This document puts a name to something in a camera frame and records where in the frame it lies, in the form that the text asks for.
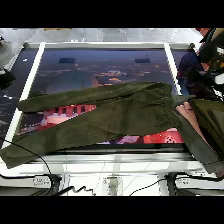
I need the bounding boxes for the dark green pants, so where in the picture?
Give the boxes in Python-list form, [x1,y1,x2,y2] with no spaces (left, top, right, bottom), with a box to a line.
[0,81,184,170]

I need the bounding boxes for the pink garment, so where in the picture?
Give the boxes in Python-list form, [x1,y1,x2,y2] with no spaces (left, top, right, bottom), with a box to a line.
[174,101,208,143]

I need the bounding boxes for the grey garment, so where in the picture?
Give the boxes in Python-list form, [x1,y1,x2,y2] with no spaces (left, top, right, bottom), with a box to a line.
[171,94,224,178]

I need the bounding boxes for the dark green garment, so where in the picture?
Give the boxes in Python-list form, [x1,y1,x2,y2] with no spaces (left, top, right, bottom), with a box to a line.
[189,97,224,153]

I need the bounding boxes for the silver frame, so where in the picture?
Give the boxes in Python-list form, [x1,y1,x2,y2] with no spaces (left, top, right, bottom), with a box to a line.
[0,150,224,197]

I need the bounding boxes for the black cable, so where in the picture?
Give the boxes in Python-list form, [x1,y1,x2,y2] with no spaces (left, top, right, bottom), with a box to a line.
[128,177,168,197]
[49,184,98,197]
[0,136,56,188]

